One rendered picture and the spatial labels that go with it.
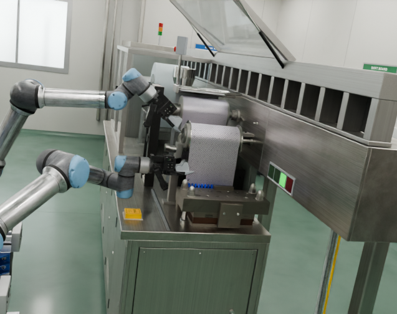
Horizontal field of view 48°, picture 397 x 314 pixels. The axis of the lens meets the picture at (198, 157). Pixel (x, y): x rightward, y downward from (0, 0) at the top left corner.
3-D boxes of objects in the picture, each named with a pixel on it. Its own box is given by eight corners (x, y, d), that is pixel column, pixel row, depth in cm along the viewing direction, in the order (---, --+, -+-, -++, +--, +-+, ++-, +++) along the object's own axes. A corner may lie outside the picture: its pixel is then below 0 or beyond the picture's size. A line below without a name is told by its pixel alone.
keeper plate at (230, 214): (216, 225, 195) (220, 202, 192) (237, 226, 198) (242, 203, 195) (218, 228, 193) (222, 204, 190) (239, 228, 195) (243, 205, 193)
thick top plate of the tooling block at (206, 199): (174, 198, 204) (176, 185, 203) (255, 202, 215) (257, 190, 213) (181, 211, 189) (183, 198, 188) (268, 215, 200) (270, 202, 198)
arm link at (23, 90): (1, 82, 175) (126, 88, 180) (10, 80, 185) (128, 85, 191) (3, 111, 178) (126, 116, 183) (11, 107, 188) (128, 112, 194)
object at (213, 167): (184, 186, 209) (189, 148, 204) (231, 189, 215) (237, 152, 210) (184, 187, 208) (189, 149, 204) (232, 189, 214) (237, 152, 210)
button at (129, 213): (123, 212, 198) (124, 207, 197) (139, 213, 200) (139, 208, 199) (124, 218, 191) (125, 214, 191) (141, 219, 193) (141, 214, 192)
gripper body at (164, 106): (178, 109, 202) (160, 90, 198) (164, 123, 202) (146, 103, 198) (175, 107, 209) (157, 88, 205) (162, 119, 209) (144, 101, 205)
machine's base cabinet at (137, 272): (98, 210, 437) (105, 124, 417) (162, 212, 453) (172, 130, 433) (108, 415, 200) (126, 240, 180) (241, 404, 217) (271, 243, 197)
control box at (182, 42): (174, 53, 257) (177, 35, 254) (186, 55, 256) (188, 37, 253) (172, 53, 250) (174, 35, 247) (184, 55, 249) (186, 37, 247)
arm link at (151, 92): (139, 97, 196) (137, 95, 204) (146, 104, 198) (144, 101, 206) (151, 85, 196) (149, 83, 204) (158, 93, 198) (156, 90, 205)
